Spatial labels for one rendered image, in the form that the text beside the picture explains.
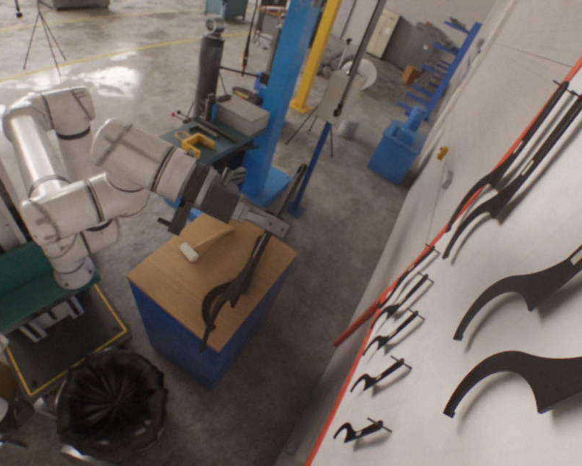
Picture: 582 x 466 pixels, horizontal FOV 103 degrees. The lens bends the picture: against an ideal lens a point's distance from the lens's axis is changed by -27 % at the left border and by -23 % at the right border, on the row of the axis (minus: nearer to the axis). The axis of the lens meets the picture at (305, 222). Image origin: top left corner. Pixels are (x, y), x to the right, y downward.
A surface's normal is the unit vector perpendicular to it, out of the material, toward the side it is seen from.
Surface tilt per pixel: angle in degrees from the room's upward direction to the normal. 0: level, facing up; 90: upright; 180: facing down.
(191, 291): 0
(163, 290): 0
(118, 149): 54
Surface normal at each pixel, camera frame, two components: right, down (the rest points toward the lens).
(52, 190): 0.18, -0.77
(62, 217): 0.74, 0.13
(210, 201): 0.27, 0.25
